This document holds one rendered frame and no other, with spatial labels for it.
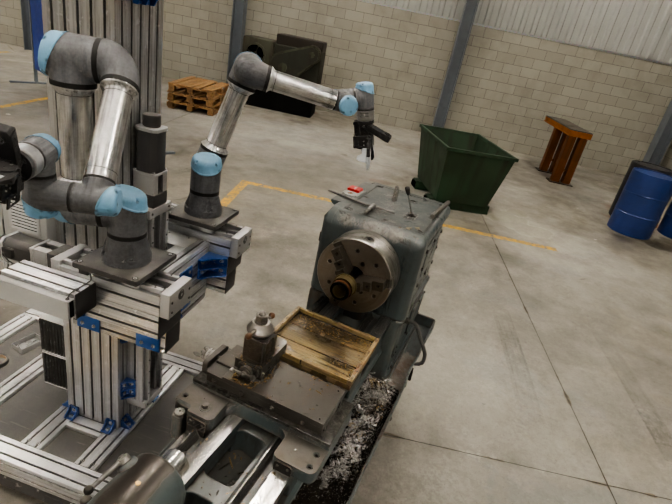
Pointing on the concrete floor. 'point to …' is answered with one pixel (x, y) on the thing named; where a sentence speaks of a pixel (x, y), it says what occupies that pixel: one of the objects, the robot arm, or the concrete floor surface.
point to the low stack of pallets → (196, 94)
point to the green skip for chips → (460, 168)
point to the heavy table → (563, 150)
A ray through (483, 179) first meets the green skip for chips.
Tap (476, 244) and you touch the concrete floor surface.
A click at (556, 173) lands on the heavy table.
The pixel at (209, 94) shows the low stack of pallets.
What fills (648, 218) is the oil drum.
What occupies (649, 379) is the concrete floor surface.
